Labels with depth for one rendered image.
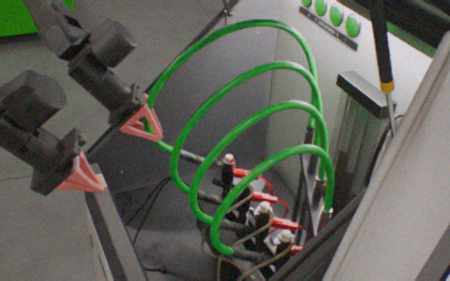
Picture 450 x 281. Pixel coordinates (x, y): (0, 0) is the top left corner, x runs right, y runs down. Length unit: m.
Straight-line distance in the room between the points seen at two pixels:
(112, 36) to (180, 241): 0.61
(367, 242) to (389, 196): 0.08
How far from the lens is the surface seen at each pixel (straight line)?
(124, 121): 0.94
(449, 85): 0.69
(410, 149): 0.72
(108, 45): 0.91
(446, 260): 0.70
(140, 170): 1.44
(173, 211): 1.40
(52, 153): 0.81
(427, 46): 0.94
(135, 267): 1.12
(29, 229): 2.62
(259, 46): 1.39
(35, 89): 0.74
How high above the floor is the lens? 1.79
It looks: 35 degrees down
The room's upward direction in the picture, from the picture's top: 4 degrees clockwise
